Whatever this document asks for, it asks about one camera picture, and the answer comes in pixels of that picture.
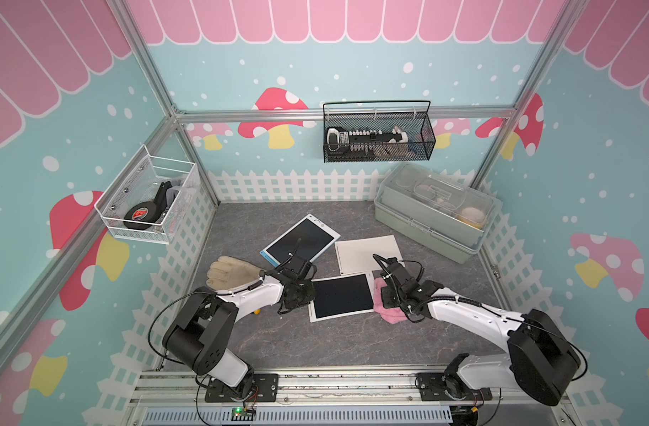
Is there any white drawing tablet front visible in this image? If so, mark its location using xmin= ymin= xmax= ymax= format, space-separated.
xmin=334 ymin=235 xmax=402 ymax=275

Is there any black wire mesh basket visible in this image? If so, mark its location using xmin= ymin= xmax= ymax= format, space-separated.
xmin=322 ymin=100 xmax=436 ymax=163

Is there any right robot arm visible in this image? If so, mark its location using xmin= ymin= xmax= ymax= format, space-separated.
xmin=373 ymin=254 xmax=588 ymax=406

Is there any blue framed drawing tablet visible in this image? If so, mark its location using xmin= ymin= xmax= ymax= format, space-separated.
xmin=260 ymin=214 xmax=340 ymax=266

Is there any pink cleaning cloth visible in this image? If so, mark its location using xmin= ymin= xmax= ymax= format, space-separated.
xmin=372 ymin=278 xmax=407 ymax=324

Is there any white drawing tablet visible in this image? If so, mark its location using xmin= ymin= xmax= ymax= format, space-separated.
xmin=308 ymin=272 xmax=374 ymax=323
xmin=334 ymin=235 xmax=402 ymax=275

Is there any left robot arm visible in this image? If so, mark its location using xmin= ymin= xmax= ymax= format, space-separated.
xmin=162 ymin=255 xmax=317 ymax=383

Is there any black tape roll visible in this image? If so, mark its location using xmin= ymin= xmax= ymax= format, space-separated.
xmin=123 ymin=201 xmax=160 ymax=231

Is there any green translucent storage box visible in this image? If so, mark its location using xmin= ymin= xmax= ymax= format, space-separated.
xmin=374 ymin=163 xmax=502 ymax=264

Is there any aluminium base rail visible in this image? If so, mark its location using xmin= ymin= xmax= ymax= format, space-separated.
xmin=121 ymin=366 xmax=581 ymax=425

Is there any clear acrylic wall bin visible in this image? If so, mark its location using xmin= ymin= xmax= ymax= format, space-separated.
xmin=94 ymin=146 xmax=200 ymax=245

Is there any beige work glove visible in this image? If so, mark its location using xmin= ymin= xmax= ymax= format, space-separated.
xmin=206 ymin=256 xmax=261 ymax=293

